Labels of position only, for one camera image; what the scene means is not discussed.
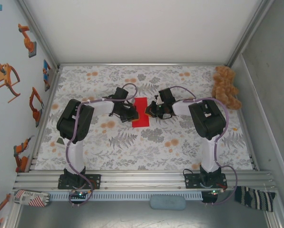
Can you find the red paper sheet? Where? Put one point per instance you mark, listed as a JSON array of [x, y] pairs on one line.
[[141, 104]]

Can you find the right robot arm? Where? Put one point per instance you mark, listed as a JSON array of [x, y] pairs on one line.
[[208, 118]]

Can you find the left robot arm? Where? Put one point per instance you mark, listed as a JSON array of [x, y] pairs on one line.
[[75, 121]]

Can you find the floral patterned table mat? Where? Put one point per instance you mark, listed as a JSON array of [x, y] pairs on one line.
[[122, 161]]

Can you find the brown teddy bear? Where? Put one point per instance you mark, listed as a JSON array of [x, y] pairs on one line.
[[223, 85]]

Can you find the white digital timer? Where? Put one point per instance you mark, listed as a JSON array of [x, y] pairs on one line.
[[60, 141]]

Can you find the blue and orange sticker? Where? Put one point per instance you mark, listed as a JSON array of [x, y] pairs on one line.
[[46, 71]]

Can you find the grey-blue sponge block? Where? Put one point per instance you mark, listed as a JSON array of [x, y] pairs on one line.
[[168, 202]]

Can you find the small circuit board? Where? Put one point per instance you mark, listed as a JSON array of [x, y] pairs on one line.
[[215, 192], [80, 194]]

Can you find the orange claw machine sticker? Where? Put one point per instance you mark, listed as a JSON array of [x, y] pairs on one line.
[[3, 77]]

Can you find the black white striped sock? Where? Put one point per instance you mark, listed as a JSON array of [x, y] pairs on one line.
[[253, 198]]

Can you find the red white printed bag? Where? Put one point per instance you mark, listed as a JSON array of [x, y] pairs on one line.
[[30, 198]]

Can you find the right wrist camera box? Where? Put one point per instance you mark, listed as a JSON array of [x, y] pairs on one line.
[[166, 95]]

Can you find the thin aluminium frame rail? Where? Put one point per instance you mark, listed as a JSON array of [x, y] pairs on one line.
[[141, 64]]

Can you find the wide aluminium rail beam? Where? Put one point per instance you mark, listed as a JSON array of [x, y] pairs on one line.
[[144, 180]]

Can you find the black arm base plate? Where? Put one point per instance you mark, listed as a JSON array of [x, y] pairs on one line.
[[188, 181], [97, 181]]

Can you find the aluminium frame post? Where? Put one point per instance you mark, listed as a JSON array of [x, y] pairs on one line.
[[272, 221], [37, 33], [248, 31], [13, 216]]

